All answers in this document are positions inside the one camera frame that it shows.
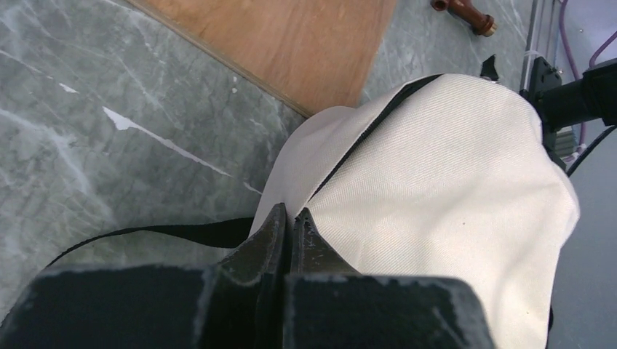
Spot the brown copper pipe fitting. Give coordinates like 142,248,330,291
430,0,498,37

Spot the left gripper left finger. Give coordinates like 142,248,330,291
1,204,287,348

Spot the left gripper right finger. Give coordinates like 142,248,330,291
283,209,494,348

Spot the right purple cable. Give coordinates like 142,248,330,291
557,0,617,162

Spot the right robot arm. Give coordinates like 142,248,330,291
520,57,616,175

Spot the wooden board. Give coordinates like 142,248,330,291
134,0,396,117

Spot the beige canvas backpack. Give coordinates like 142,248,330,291
45,54,581,349

